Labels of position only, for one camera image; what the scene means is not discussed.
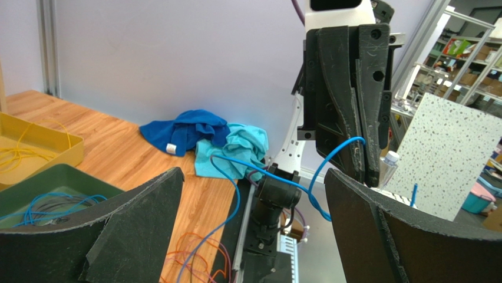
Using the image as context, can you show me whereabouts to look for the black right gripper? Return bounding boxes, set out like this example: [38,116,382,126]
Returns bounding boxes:
[293,23,405,187]

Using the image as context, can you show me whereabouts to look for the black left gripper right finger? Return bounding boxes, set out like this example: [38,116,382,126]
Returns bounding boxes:
[324,169,501,282]

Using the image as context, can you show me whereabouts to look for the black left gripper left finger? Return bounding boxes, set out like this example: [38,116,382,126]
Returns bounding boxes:
[1,167,184,282]

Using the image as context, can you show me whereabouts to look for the multicolour cable pile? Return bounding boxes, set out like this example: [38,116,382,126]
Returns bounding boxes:
[160,232,234,283]

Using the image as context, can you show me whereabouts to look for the blue cable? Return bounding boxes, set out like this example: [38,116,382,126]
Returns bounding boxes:
[0,136,418,283]

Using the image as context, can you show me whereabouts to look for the yellow cable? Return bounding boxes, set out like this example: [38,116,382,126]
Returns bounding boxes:
[0,119,72,173]

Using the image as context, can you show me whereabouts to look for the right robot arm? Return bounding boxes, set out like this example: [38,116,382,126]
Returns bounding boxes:
[244,1,404,256]

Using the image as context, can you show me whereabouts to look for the clear plastic water bottle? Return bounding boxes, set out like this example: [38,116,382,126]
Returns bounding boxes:
[378,151,400,190]

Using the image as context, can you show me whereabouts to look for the green plastic tray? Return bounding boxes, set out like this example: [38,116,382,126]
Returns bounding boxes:
[1,164,123,229]

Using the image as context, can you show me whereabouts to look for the white speckled board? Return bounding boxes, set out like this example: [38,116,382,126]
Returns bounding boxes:
[384,94,501,221]

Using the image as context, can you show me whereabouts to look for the metal storage shelf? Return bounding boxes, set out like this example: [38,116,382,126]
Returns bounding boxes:
[391,5,501,136]

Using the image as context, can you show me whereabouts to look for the dark blue cloth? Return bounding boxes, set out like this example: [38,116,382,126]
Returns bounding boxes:
[139,109,230,157]

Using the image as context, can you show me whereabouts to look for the turquoise cloth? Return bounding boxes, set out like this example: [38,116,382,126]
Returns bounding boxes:
[194,123,269,180]

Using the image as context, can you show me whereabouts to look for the yellow plastic tray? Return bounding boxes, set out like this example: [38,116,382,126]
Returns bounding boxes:
[1,113,84,190]

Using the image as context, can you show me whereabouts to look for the coiled black cable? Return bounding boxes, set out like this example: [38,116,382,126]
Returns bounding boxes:
[23,194,95,226]

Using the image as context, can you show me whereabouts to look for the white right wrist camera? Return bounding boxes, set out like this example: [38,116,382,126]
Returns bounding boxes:
[304,1,376,32]

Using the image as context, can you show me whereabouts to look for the white slotted cable duct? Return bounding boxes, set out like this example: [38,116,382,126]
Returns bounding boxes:
[278,235,299,283]

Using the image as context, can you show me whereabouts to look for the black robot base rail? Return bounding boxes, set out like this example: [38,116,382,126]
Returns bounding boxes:
[220,180,292,282]

